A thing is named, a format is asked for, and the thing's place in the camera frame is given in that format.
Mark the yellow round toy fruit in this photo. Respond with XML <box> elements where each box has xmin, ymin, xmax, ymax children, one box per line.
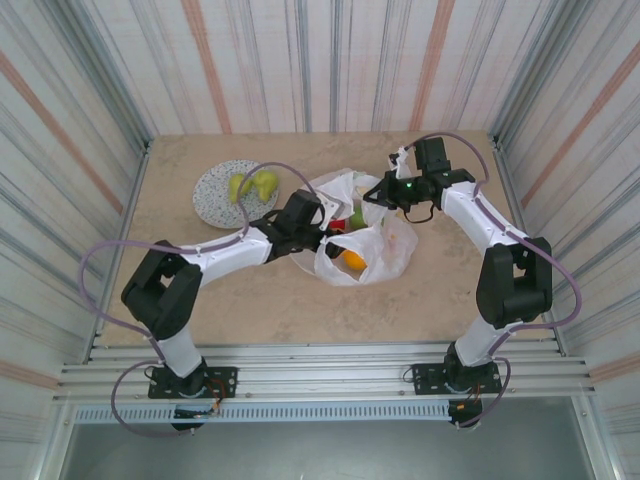
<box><xmin>340</xmin><ymin>249</ymin><xmax>369</xmax><ymax>272</ymax></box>

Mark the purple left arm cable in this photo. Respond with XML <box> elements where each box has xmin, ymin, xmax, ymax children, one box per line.
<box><xmin>79</xmin><ymin>160</ymin><xmax>321</xmax><ymax>437</ymax></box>

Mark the slotted grey cable duct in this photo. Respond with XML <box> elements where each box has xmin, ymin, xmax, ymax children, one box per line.
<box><xmin>73</xmin><ymin>402</ymin><xmax>451</xmax><ymax>425</ymax></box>

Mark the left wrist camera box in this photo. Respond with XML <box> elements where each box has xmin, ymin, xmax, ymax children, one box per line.
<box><xmin>284</xmin><ymin>188</ymin><xmax>341</xmax><ymax>226</ymax></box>

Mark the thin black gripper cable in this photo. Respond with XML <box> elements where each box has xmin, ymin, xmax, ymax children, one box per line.
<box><xmin>402</xmin><ymin>202</ymin><xmax>434</xmax><ymax>224</ymax></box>

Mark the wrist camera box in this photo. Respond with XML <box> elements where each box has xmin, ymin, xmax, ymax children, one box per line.
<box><xmin>284</xmin><ymin>188</ymin><xmax>341</xmax><ymax>226</ymax></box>
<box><xmin>388</xmin><ymin>137</ymin><xmax>452</xmax><ymax>180</ymax></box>

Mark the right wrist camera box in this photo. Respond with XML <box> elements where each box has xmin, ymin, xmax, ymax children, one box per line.
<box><xmin>388</xmin><ymin>137</ymin><xmax>452</xmax><ymax>180</ymax></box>

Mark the white printed plastic bag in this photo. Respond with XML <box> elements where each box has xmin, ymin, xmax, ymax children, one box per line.
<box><xmin>292</xmin><ymin>168</ymin><xmax>419</xmax><ymax>287</ymax></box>

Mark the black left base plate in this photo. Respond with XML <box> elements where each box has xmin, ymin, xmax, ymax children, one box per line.
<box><xmin>148</xmin><ymin>366</ymin><xmax>239</xmax><ymax>400</ymax></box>

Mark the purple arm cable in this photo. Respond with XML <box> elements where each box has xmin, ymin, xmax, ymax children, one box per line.
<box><xmin>407</xmin><ymin>131</ymin><xmax>584</xmax><ymax>430</ymax></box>
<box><xmin>79</xmin><ymin>160</ymin><xmax>321</xmax><ymax>437</ymax></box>

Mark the aluminium mounting rail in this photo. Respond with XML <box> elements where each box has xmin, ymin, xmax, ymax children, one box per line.
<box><xmin>52</xmin><ymin>342</ymin><xmax>599</xmax><ymax>401</ymax></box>

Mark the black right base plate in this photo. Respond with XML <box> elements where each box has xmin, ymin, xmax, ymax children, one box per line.
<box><xmin>410</xmin><ymin>362</ymin><xmax>503</xmax><ymax>396</ymax></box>

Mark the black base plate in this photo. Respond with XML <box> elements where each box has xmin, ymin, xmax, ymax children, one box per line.
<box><xmin>148</xmin><ymin>366</ymin><xmax>239</xmax><ymax>400</ymax></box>
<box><xmin>410</xmin><ymin>362</ymin><xmax>503</xmax><ymax>396</ymax></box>

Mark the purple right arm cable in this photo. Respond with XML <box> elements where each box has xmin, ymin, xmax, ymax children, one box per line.
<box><xmin>407</xmin><ymin>131</ymin><xmax>584</xmax><ymax>430</ymax></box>

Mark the speckled round plate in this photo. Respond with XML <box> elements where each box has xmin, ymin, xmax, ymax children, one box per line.
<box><xmin>193</xmin><ymin>158</ymin><xmax>280</xmax><ymax>230</ymax></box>

